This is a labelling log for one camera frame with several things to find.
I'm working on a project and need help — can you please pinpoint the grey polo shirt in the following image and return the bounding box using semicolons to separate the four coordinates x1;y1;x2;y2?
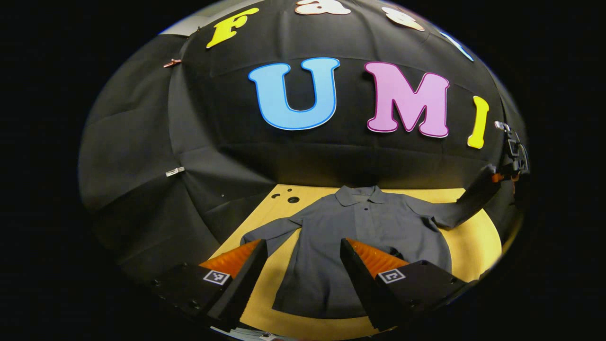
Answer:
240;163;500;319

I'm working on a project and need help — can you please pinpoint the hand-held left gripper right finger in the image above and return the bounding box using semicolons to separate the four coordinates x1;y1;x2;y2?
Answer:
339;237;479;332

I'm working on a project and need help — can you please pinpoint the black backdrop cloth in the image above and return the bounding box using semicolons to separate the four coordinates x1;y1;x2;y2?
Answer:
78;0;528;285

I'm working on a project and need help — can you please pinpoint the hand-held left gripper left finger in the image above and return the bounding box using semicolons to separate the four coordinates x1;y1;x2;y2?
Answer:
151;238;268;332

